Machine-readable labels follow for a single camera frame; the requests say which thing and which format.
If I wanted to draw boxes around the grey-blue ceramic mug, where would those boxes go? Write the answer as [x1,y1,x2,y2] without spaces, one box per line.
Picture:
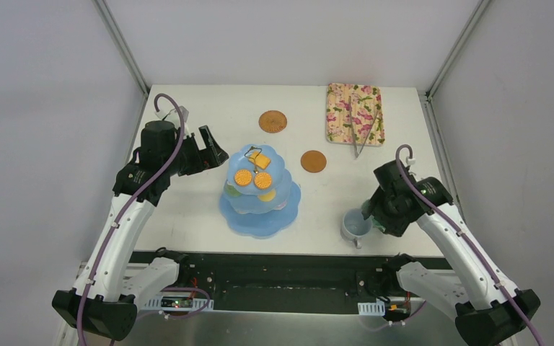
[340,208,373,249]

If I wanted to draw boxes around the green cupcake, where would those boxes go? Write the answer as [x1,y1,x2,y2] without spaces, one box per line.
[224,184,240,197]

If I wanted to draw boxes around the orange round biscuit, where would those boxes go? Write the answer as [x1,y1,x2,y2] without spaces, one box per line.
[234,169,253,187]
[253,172,273,190]

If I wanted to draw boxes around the metal serving tongs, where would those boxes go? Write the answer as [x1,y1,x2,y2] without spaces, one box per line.
[348,95,382,159]

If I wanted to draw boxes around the orange square biscuit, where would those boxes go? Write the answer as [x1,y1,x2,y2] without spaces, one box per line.
[248,151,271,170]

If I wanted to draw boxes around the yellow frosted donut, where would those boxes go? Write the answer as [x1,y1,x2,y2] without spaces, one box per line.
[258,190,276,202]

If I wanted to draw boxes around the smooth wooden coaster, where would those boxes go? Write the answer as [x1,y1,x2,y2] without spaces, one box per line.
[300,150,327,173]

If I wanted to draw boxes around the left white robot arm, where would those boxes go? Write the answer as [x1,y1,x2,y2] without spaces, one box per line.
[51,119,229,344]

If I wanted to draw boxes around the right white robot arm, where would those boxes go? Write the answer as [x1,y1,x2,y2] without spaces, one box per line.
[362,159,540,345]

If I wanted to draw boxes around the green ceramic cup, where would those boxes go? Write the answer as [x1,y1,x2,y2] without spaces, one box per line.
[361,200,374,222]

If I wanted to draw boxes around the blue three-tier cake stand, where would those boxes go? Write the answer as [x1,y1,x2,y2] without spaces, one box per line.
[219,144,302,239]

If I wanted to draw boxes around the woven rattan coaster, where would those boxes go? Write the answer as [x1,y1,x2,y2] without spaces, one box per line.
[258,110,288,133]

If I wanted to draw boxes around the floral serving tray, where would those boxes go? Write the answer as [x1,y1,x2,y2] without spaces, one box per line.
[325,83,385,147]

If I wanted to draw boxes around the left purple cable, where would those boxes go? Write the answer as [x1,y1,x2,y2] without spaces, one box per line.
[76,93,185,346]

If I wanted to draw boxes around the purple cable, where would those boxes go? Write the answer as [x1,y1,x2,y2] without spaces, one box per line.
[363,144,545,346]
[76,93,185,346]

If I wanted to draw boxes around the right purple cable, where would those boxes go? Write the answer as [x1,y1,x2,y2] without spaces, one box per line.
[363,144,545,346]

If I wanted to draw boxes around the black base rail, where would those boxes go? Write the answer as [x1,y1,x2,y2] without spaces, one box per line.
[123,250,431,316]

